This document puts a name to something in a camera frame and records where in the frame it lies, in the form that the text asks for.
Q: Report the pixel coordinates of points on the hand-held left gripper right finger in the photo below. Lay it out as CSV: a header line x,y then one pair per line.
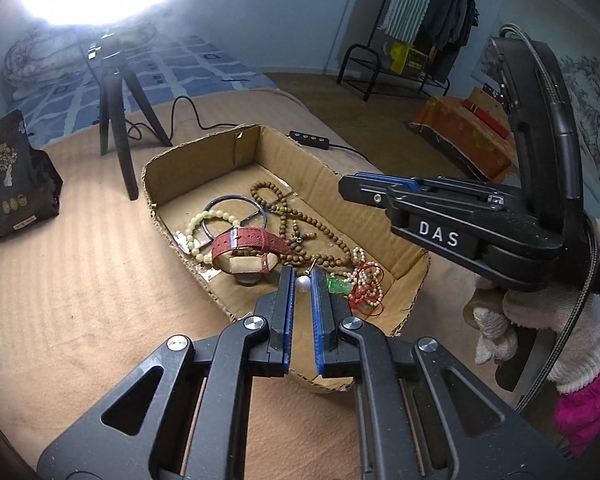
x,y
320,320

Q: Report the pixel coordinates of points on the green jade pendant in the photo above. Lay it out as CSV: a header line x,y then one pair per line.
x,y
339,286

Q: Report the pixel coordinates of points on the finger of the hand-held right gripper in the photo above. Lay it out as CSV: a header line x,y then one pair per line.
x,y
365,190
390,178

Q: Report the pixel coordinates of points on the orange cloth covered box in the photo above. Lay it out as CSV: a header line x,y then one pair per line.
x,y
460,135

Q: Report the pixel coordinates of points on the striped towel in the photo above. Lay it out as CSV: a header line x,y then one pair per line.
x,y
410,0

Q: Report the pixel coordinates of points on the blue bangle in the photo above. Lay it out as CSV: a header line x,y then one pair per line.
x,y
232,196

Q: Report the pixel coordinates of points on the pearl pendant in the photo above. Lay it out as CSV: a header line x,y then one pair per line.
x,y
302,284

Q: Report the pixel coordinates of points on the dark hanging clothes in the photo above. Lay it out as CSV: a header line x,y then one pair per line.
x,y
450,15

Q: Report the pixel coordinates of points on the blue patterned bedsheet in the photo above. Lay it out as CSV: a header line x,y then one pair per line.
x,y
190,65

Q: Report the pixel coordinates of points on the black clothes rack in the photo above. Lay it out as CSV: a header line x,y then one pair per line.
x,y
374,20

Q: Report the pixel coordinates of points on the person's right hand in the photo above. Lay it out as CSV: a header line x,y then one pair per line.
x,y
580,330

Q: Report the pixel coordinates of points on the cardboard box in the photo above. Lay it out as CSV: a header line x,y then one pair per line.
x,y
290,155

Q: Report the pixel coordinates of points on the yellow crate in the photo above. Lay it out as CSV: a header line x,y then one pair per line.
x,y
409,60

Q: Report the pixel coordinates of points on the black snack bag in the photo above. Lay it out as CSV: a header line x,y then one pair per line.
x,y
10,185

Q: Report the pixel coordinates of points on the black tripod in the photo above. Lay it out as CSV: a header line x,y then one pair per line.
x,y
112,110

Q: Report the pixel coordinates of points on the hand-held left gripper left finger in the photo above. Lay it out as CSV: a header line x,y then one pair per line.
x,y
289,320

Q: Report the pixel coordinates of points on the person's right forearm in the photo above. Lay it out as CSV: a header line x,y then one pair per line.
x,y
590,410

